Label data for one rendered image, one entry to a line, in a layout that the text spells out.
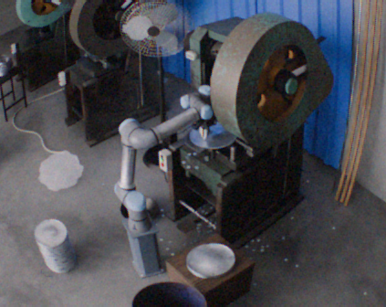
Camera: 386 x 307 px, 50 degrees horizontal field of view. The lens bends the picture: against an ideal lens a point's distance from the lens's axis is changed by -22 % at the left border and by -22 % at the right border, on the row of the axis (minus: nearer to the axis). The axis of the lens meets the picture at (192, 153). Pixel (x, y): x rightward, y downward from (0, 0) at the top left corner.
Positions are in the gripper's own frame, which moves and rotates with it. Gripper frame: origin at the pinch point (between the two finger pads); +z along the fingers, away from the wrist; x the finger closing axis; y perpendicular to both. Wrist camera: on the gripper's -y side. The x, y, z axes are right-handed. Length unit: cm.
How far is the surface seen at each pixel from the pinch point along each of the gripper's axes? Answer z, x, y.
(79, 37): -45, 132, -17
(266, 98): -42, -40, 11
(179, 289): 38, -61, -73
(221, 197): 25.3, -26.0, -9.5
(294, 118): -25, -47, 31
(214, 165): 15.3, -9.7, 0.1
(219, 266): 42, -59, -40
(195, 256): 42, -43, -45
